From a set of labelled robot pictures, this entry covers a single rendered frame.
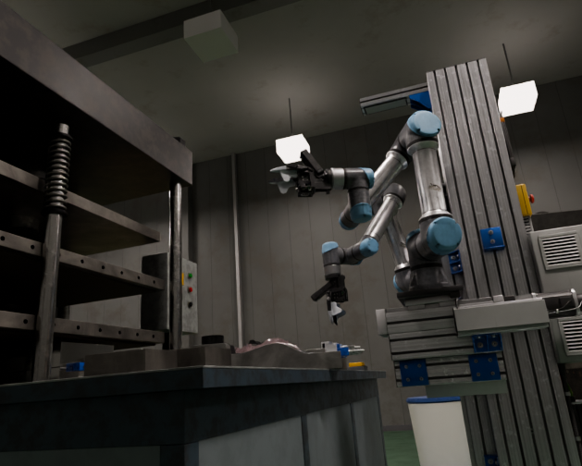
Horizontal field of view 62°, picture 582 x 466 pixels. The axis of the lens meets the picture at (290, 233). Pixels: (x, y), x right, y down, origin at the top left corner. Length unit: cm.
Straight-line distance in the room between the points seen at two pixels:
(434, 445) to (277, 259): 552
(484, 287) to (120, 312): 879
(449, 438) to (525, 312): 236
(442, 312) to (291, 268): 696
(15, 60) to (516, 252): 187
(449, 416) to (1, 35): 344
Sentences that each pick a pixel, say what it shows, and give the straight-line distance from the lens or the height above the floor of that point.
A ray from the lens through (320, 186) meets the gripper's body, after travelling 166.
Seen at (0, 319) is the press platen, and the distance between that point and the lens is 173.
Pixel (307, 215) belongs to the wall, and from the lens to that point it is 877.
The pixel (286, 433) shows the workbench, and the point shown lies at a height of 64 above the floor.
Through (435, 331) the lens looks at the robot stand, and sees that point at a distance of 174.
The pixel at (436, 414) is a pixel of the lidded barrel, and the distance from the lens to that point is 388.
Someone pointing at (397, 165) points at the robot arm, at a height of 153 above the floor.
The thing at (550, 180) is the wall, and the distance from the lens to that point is 867.
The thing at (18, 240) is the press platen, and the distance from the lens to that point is 181.
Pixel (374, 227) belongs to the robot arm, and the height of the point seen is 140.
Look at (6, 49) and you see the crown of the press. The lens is 188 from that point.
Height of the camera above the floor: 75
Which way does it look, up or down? 18 degrees up
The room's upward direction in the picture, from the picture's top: 4 degrees counter-clockwise
